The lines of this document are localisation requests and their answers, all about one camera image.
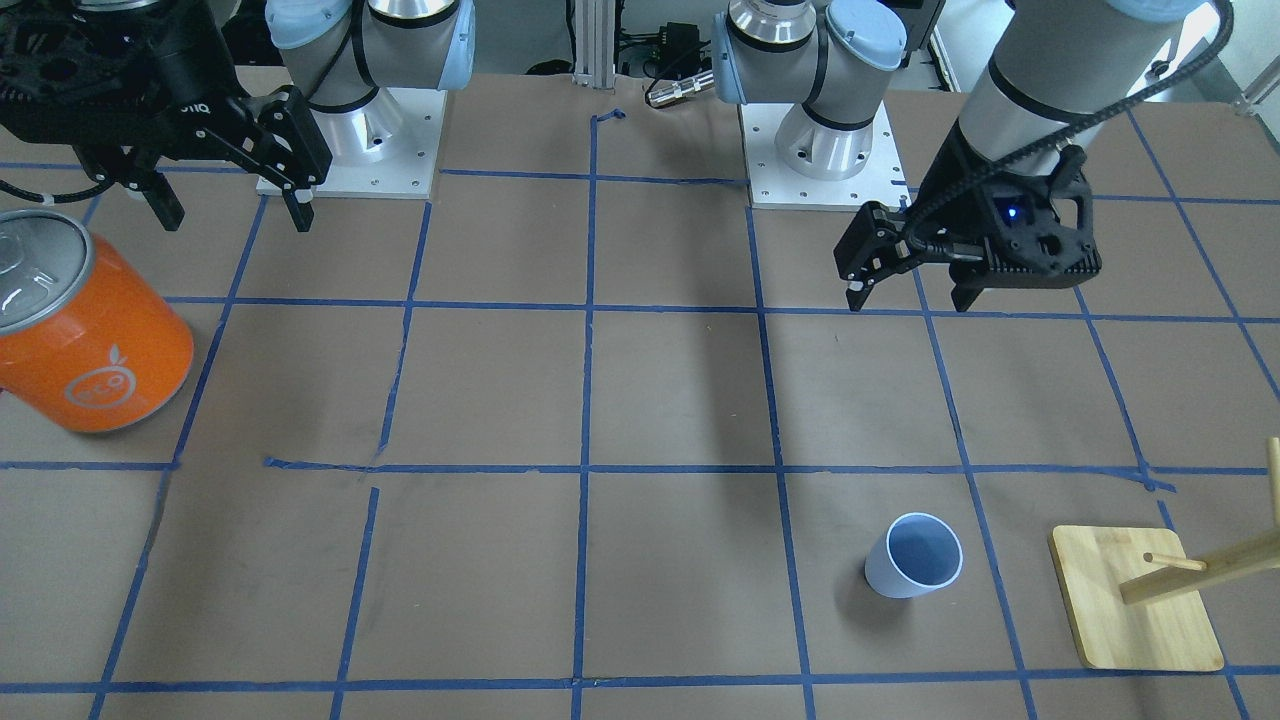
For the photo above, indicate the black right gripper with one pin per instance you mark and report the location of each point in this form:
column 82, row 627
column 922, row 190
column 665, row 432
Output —
column 183, row 62

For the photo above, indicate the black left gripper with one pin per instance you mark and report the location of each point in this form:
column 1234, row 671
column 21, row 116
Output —
column 950, row 182

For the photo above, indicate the white plastic cup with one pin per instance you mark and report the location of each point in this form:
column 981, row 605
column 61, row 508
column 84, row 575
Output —
column 917, row 554

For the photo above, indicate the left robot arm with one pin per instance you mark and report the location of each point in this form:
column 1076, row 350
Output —
column 1058, row 72

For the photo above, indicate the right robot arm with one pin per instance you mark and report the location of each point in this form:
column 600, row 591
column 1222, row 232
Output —
column 339, row 55

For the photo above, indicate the wooden cup rack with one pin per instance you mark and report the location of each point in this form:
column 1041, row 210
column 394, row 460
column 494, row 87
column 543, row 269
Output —
column 1133, row 594

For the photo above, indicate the orange can with silver lid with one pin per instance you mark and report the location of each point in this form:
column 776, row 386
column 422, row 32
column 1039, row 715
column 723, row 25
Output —
column 85, row 341

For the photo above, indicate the silver metal connector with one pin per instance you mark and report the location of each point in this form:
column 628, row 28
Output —
column 680, row 90

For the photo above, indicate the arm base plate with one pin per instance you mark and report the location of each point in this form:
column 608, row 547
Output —
column 387, row 149
column 820, row 155

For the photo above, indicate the aluminium frame post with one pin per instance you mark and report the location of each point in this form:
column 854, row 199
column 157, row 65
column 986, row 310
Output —
column 594, row 30

